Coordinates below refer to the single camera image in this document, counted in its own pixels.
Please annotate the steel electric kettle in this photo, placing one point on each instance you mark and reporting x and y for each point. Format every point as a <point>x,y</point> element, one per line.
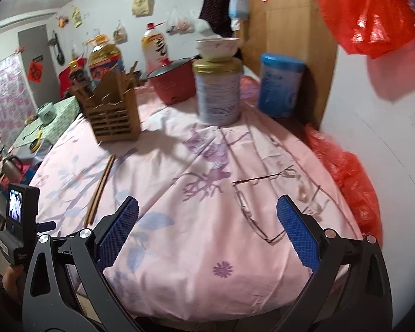
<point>12,168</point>

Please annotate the blue lidded canister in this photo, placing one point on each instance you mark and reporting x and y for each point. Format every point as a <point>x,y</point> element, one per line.
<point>279,84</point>

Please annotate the white milk powder can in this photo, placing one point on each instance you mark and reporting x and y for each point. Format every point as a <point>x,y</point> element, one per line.
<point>218,90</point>

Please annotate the pink floral hanging curtain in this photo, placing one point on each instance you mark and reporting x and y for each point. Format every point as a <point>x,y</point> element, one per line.
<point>16,103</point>

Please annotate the large cooking oil jug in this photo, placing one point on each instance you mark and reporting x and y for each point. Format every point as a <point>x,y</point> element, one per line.
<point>104,57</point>

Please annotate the green cloth side table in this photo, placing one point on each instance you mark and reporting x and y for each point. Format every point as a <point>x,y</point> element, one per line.
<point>66,110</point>

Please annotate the brown wooden chopstick holder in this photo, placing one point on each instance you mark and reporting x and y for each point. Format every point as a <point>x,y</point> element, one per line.
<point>112,110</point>

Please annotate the white rice cooker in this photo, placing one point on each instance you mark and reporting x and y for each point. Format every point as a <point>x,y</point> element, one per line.
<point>47,113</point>

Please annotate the pink floral tablecloth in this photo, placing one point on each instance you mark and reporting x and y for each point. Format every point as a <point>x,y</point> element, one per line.
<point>191,256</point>

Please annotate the person's left hand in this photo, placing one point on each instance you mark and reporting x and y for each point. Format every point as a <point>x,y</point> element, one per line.
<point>11,282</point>

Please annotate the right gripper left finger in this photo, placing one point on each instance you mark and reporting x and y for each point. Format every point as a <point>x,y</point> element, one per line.
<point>50,302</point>

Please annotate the red plastic bag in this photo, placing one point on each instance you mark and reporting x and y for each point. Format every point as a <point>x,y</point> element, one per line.
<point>370,27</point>

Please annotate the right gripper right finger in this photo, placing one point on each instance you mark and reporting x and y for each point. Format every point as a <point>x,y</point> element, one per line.
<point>365,303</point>

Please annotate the yellow small frying pan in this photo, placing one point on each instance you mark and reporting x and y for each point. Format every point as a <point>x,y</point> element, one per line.
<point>35,144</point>

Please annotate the white pink plastic bottle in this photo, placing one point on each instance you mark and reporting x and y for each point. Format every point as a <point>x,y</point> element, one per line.
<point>154,48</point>

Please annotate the small red door poster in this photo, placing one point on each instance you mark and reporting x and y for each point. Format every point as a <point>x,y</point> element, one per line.
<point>35,71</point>

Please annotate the wire frame eyeglasses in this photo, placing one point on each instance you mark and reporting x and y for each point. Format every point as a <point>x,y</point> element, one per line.
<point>257,199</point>

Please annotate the blue white hanging bag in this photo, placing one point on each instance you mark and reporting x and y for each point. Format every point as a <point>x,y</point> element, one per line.
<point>239,11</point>

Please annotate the dark soy sauce bottle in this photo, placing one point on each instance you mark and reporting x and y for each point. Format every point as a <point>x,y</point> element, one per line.
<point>78,76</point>

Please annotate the beige tote bag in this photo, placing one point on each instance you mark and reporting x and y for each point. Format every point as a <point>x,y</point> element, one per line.
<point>140,8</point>

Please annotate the white ceramic bowl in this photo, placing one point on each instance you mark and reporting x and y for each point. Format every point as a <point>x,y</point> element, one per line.
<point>217,49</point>

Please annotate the red electric cooking pot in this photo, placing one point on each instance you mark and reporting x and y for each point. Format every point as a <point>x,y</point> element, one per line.
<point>175,82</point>

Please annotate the black dotted hanging cloth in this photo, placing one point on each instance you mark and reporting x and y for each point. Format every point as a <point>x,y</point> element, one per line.
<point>216,14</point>

